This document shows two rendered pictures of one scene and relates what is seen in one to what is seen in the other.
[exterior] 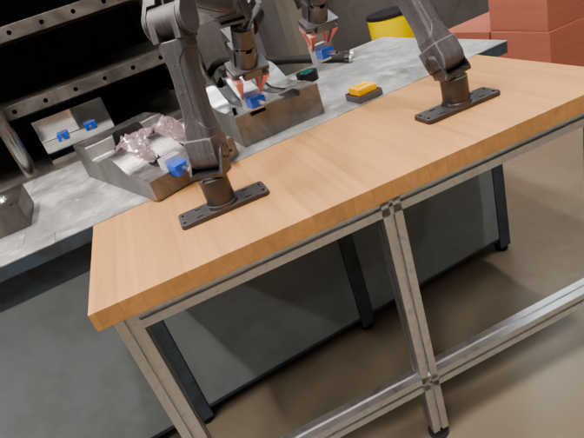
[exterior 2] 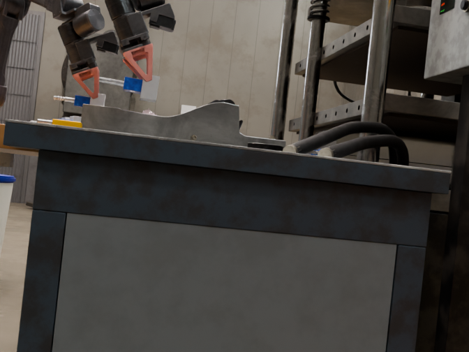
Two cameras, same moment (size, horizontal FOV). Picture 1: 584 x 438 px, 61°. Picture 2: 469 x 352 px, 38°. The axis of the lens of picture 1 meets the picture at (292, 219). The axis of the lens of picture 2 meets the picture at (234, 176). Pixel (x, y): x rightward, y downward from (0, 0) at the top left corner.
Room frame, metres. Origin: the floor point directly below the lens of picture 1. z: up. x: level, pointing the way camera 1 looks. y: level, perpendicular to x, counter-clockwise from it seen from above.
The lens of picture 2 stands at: (1.95, -1.76, 0.75)
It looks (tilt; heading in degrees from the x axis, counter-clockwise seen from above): 0 degrees down; 97
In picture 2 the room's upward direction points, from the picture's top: 6 degrees clockwise
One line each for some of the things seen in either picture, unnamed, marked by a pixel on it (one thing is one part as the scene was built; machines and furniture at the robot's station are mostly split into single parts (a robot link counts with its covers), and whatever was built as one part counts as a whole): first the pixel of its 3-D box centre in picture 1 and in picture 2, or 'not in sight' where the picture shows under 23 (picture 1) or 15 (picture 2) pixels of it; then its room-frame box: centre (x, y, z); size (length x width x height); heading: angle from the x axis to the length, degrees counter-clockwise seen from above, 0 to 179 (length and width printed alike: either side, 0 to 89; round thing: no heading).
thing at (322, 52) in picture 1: (326, 52); (128, 84); (1.52, -0.26, 0.94); 0.13 x 0.05 x 0.05; 16
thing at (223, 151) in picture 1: (208, 162); not in sight; (1.00, 0.13, 0.90); 0.09 x 0.06 x 0.06; 61
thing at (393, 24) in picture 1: (396, 49); not in sight; (4.07, -1.26, 0.30); 0.39 x 0.38 x 0.60; 11
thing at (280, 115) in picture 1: (248, 96); (181, 128); (1.60, 0.00, 0.87); 0.50 x 0.26 x 0.14; 16
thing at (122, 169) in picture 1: (150, 149); not in sight; (1.42, 0.32, 0.86); 0.50 x 0.26 x 0.11; 33
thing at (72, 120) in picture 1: (75, 120); (389, 163); (2.22, 0.75, 0.87); 0.50 x 0.27 x 0.17; 16
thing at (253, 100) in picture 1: (257, 101); (79, 100); (1.32, -0.01, 0.91); 0.13 x 0.05 x 0.05; 16
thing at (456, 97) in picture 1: (454, 90); not in sight; (1.10, -0.46, 0.84); 0.20 x 0.07 x 0.08; 101
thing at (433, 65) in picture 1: (447, 63); not in sight; (1.11, -0.45, 0.90); 0.09 x 0.06 x 0.06; 116
